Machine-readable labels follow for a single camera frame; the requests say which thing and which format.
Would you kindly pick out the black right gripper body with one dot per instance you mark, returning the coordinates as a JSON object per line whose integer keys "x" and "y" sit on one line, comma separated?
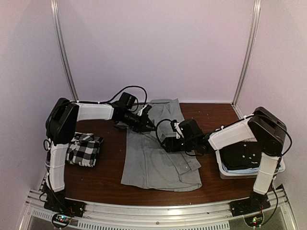
{"x": 188, "y": 144}

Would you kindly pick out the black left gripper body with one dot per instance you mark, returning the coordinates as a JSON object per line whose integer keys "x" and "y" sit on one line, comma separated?
{"x": 133, "y": 121}

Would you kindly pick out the grey long sleeve shirt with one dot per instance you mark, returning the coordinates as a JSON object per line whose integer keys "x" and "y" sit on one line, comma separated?
{"x": 148, "y": 166}

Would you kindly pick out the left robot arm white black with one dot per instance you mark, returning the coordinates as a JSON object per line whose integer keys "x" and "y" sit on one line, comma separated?
{"x": 61, "y": 125}

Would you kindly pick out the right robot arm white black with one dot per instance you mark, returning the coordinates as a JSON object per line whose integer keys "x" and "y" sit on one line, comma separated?
{"x": 261, "y": 126}

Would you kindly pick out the white plastic laundry basket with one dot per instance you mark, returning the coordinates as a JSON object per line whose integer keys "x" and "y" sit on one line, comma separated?
{"x": 225, "y": 175}

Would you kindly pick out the black white plaid folded shirt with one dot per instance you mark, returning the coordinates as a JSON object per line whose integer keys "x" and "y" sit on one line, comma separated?
{"x": 83, "y": 149}

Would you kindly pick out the black shirt in basket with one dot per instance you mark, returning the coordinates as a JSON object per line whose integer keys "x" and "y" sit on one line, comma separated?
{"x": 241, "y": 156}

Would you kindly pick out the light blue shirt in basket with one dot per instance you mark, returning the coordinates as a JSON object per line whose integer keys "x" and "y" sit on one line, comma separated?
{"x": 241, "y": 171}

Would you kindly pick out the right circuit board with LEDs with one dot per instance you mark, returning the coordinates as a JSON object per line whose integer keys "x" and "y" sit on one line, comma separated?
{"x": 254, "y": 220}

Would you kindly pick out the circuit board with leds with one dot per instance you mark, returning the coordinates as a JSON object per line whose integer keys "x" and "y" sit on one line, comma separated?
{"x": 60, "y": 220}
{"x": 254, "y": 220}

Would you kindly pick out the left circuit board with LEDs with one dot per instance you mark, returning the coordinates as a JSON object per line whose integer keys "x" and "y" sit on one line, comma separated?
{"x": 60, "y": 220}

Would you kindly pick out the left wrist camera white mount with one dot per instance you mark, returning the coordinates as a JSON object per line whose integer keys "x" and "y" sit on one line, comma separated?
{"x": 144, "y": 110}

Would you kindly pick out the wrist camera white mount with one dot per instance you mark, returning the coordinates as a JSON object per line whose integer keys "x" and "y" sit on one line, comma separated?
{"x": 177, "y": 129}
{"x": 144, "y": 110}

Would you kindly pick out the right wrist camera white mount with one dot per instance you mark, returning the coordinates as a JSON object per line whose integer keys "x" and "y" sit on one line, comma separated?
{"x": 177, "y": 129}

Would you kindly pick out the left aluminium frame post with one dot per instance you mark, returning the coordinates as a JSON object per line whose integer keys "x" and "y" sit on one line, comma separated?
{"x": 62, "y": 48}

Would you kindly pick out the aluminium frame post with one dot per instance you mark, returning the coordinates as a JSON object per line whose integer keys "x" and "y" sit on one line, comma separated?
{"x": 62, "y": 48}
{"x": 248, "y": 54}

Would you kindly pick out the front aluminium rail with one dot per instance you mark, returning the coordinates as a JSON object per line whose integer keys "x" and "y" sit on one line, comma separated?
{"x": 100, "y": 216}

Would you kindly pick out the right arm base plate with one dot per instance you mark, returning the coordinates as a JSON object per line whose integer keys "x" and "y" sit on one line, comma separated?
{"x": 254, "y": 203}

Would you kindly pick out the right aluminium frame post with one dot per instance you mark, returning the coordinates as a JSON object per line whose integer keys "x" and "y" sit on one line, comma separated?
{"x": 248, "y": 54}

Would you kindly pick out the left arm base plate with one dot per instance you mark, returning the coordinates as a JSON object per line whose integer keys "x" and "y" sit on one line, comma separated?
{"x": 67, "y": 207}

